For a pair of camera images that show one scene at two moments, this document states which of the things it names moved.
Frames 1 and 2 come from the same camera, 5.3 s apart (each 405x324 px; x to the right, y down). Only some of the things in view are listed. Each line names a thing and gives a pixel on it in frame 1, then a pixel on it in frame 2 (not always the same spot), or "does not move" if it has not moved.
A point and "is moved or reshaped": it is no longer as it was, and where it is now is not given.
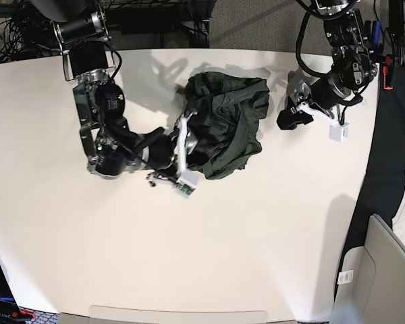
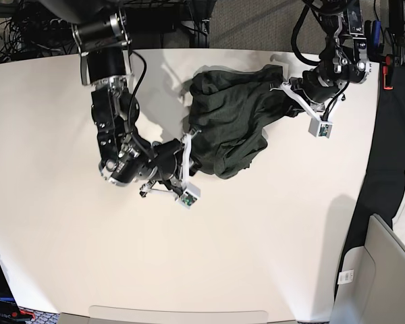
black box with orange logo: x=2 y=306 does not move
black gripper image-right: x=287 y=119 -> x=292 y=112
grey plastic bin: x=385 y=281 does not move
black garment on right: x=395 y=144 does not move
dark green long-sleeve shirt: x=225 y=111 is moved or reshaped
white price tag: x=345 y=277 does not move
